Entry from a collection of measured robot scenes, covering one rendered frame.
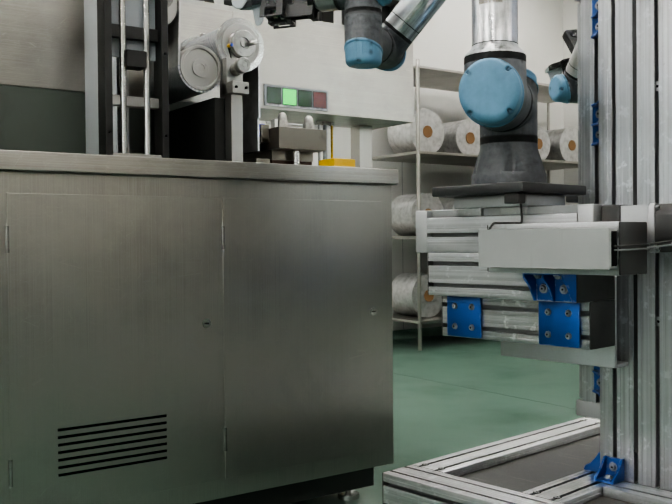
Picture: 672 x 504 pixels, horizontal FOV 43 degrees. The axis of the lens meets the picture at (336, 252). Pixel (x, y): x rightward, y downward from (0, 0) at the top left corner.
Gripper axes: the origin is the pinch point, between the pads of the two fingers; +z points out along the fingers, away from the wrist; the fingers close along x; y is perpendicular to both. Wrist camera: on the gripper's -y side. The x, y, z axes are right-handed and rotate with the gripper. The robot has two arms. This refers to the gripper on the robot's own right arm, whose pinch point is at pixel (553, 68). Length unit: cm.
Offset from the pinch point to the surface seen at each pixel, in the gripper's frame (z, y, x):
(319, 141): 2, 14, -78
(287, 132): -1, 10, -88
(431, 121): 288, -14, 86
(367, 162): 70, 18, -40
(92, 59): 4, -15, -137
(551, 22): 387, -92, 248
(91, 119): 5, 0, -139
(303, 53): 43, -19, -67
